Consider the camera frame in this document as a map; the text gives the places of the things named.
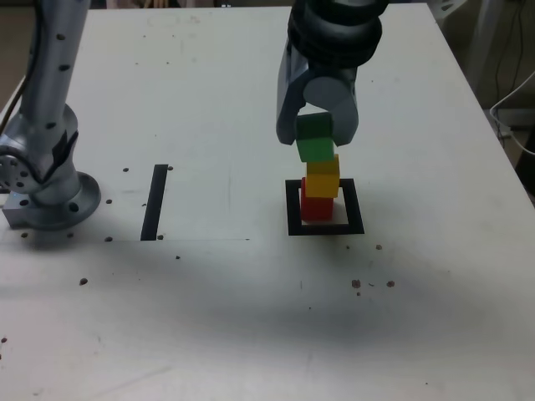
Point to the black tape square outline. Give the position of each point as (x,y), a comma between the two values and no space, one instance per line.
(292,209)

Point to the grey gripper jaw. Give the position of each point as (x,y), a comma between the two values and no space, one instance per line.
(288,104)
(334,96)

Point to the red cube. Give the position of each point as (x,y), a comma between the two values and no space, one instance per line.
(317,209)

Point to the yellow cube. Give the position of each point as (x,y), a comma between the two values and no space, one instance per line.
(322,181)

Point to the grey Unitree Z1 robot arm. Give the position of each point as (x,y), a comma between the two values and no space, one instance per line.
(46,83)

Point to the green cube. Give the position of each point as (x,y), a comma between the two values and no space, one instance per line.
(313,146)

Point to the black tape strip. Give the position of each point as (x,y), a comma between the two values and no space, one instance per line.
(152,204)

